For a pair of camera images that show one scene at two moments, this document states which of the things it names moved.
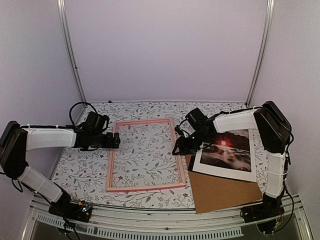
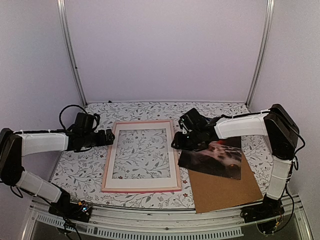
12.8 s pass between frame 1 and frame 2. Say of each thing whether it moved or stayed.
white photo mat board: moved
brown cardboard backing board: stayed
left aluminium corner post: stayed
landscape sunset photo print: moved
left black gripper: stayed
